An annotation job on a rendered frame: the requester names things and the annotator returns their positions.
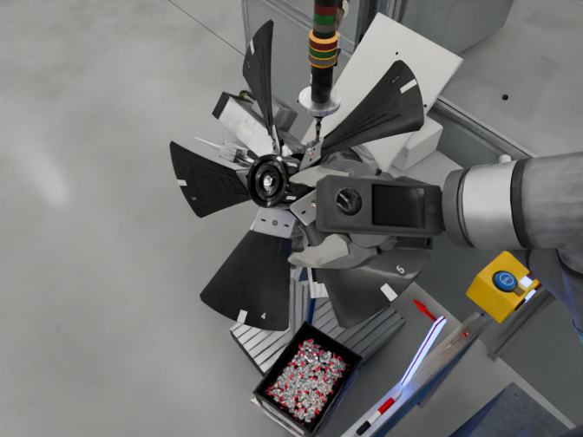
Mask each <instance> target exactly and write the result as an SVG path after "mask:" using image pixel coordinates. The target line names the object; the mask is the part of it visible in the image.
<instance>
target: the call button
mask: <svg viewBox="0 0 583 437"><path fill-rule="evenodd" d="M495 281H496V283H497V284H498V285H499V286H500V287H501V288H502V289H505V290H510V289H512V288H513V287H514V286H515V283H516V279H515V278H514V276H513V275H511V274H510V273H508V272H505V271H504V272H500V273H499V274H498V275H497V276H496V278H495Z"/></svg>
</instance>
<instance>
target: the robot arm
mask: <svg viewBox="0 0 583 437"><path fill-rule="evenodd" d="M289 181H290V182H291V183H293V184H296V185H300V186H306V185H308V186H310V187H315V188H316V227H317V229H318V230H319V231H320V232H342V233H349V234H350V237H351V239H352V241H351V240H350V239H349V238H347V237H346V236H345V235H342V234H332V235H330V236H329V237H327V238H326V239H325V240H324V242H323V243H322V244H321V245H319V246H316V247H311V246H309V247H308V248H307V249H306V250H305V251H294V252H293V253H292V254H291V255H290V256H289V257H288V261H289V262H290V263H292V264H295V265H297V266H300V267H309V268H328V269H356V268H359V267H363V266H365V265H367V264H369V263H370V262H371V261H372V259H373V258H375V257H379V256H382V255H383V254H382V251H381V250H384V251H404V250H433V237H435V236H440V235H441V234H442V233H448V236H449V239H450V240H451V242H452V243H453V244H454V245H455V246H457V247H460V248H461V247H476V248H477V249H479V250H505V251H507V252H509V253H510V254H511V255H513V256H514V257H515V258H516V259H517V260H518V261H519V262H520V263H521V264H522V265H523V266H524V267H525V268H526V269H527V270H528V271H530V273H531V274H532V275H533V276H534V277H535V278H536V279H537V280H538V281H539V282H540V283H541V284H542V285H543V286H544V287H545V288H546V289H547V290H549V291H550V292H551V293H552V294H553V295H554V296H555V297H556V298H557V299H558V300H559V301H560V302H561V303H562V304H563V305H564V306H565V307H566V308H567V309H568V310H569V311H570V313H571V314H572V316H573V328H574V330H575V331H576V332H577V333H578V335H579V338H580V341H581V343H582V345H583V151H580V152H573V153H561V154H555V155H548V156H541V157H535V158H528V159H522V160H511V156H510V155H507V154H505V155H502V156H500V158H499V164H485V165H479V166H472V167H471V168H465V169H459V170H453V171H451V172H450V173H449V175H448V176H447V178H446V180H445V182H444V186H443V190H442V191H441V187H439V186H437V185H431V184H428V183H425V182H422V181H420V180H417V179H412V178H409V177H407V176H399V177H398V178H393V176H392V175H391V174H390V173H386V172H382V169H379V168H375V167H371V166H369V165H367V164H364V163H361V162H358V161H355V160H340V161H335V162H331V163H326V164H323V165H321V166H314V167H310V168H307V169H305V170H303V171H301V172H299V173H296V174H294V175H293V176H291V177H290V180H289ZM426 238H427V244H426V245H423V244H424V242H425V239H426Z"/></svg>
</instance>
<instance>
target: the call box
mask: <svg viewBox="0 0 583 437"><path fill-rule="evenodd" d="M504 271H505V272H508V273H510V274H511V275H513V276H514V278H515V279H516V283H515V286H514V287H513V288H512V289H510V290H505V289H502V288H501V287H500V286H499V285H498V284H497V283H496V281H495V278H496V276H497V275H498V274H499V273H500V272H504ZM529 272H530V271H528V270H527V269H526V268H525V267H524V266H523V265H522V264H521V263H520V262H519V261H518V260H517V259H516V258H515V257H514V256H513V255H511V254H510V253H509V252H507V251H504V252H503V253H501V254H500V255H499V256H498V257H497V258H496V259H495V260H493V261H492V262H491V263H490V264H489V265H488V266H487V267H486V268H484V269H483V270H482V271H481V272H480V273H479V274H478V275H477V276H476V277H475V279H474V281H473V283H472V284H471V285H470V287H469V288H468V290H467V292H466V295H467V296H468V297H469V298H471V299H472V300H473V301H474V302H475V303H477V304H478V305H479V306H480V307H481V308H483V309H484V310H485V311H486V312H487V313H489V315H490V316H491V317H493V318H494V319H495V320H496V321H497V322H498V323H502V322H503V321H504V320H505V319H506V318H507V317H508V316H509V315H510V314H511V313H512V312H513V311H514V309H515V308H516V306H517V305H518V304H519V303H520V302H521V301H522V300H523V299H524V298H526V296H527V295H528V294H529V293H530V292H531V291H532V290H533V289H534V288H535V287H536V286H537V285H538V284H539V283H540V282H539V281H538V280H537V279H535V280H534V281H533V280H531V279H530V278H529V277H527V274H528V273H529ZM524 277H527V278H528V279H529V280H531V281H532V283H531V284H530V285H529V286H528V287H526V286H525V285H524V284H522V283H521V280H522V279H523V278H524ZM517 286H519V287H520V288H522V289H523V290H524V291H525V292H524V293H523V294H522V295H521V296H520V297H518V296H517V295H516V294H515V293H513V290H514V289H515V288H516V287H517Z"/></svg>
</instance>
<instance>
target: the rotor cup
mask: <svg viewBox="0 0 583 437"><path fill-rule="evenodd" d="M304 155H305V154H304V153H295V154H292V155H290V156H284V155H280V154H275V153H267V154H263V155H261V156H259V157H258V158H257V159H256V160H255V161H254V162H253V163H252V165H251V167H250V169H249V172H248V175H247V190H248V192H249V195H250V197H251V199H252V201H253V202H254V203H255V204H256V205H258V206H260V207H263V208H265V209H283V210H286V211H288V209H290V205H291V204H292V203H294V202H296V201H297V200H299V199H301V198H302V197H304V196H305V195H306V194H308V193H309V192H312V191H313V190H315V189H316V188H315V187H310V186H308V185H306V186H300V185H296V184H293V183H291V182H290V181H289V180H290V177H291V176H293V175H294V174H296V173H299V172H300V171H299V168H300V165H301V163H302V160H303V158H304ZM287 162H288V163H293V164H296V165H297V166H289V165H288V163H287ZM266 176H270V177H271V178H272V183H271V184H270V185H269V186H266V185H265V182H264V180H265V177H266ZM288 196H291V197H296V198H295V199H286V198H287V197H288Z"/></svg>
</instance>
